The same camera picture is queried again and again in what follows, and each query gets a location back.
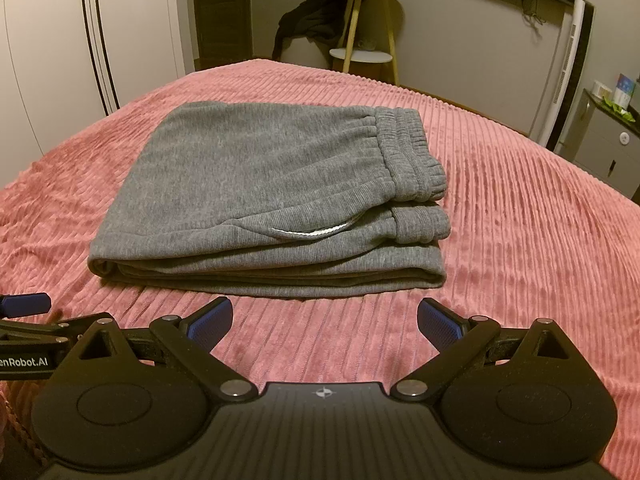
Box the white tower heater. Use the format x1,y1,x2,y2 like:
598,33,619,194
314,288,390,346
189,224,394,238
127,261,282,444
536,0,589,155

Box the pink ribbed blanket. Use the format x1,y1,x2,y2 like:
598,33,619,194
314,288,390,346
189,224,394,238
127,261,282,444
0,58,640,480

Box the black jacket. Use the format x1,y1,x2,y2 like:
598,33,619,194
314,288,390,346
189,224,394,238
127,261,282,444
271,0,352,61

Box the dark wooden door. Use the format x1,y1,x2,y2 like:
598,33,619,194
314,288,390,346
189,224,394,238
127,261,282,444
192,0,257,74

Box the grey pants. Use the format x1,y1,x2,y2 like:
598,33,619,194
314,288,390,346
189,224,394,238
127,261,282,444
87,101,449,298

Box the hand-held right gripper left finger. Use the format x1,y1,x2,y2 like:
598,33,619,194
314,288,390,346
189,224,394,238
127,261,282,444
76,296,253,403

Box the white and blue box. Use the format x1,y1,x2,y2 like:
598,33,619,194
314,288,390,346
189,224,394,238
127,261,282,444
612,73,637,109

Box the white wardrobe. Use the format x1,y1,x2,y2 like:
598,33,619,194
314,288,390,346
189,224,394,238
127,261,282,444
0,0,197,161

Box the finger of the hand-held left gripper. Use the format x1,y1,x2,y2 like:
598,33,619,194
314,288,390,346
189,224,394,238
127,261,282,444
0,291,53,319
0,316,98,346

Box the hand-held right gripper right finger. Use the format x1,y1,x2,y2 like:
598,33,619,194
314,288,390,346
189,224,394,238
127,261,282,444
391,297,568,403

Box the grey drawer cabinet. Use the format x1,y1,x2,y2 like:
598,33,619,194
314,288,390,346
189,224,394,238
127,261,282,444
554,87,640,197

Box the green packet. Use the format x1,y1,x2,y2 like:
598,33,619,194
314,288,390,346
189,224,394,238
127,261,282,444
601,98,637,122

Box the round wooden side table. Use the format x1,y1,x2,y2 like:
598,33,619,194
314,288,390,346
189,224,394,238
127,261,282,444
322,0,407,87

